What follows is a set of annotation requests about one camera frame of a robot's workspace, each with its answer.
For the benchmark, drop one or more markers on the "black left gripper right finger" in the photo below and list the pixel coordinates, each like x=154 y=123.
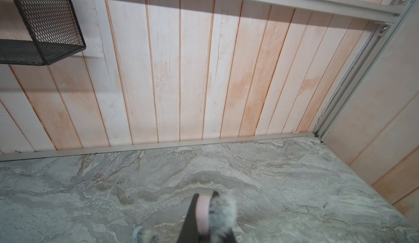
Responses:
x=223 y=217

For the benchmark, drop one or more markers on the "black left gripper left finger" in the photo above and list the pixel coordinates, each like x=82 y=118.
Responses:
x=189 y=232

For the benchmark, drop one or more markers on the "pink toothbrush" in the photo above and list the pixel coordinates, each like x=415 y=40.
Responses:
x=203 y=216

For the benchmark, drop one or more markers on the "light blue toothbrush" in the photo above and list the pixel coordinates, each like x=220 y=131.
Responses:
x=142 y=235

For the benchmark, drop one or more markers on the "black wire mesh basket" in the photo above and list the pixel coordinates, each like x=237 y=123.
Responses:
x=39 y=32

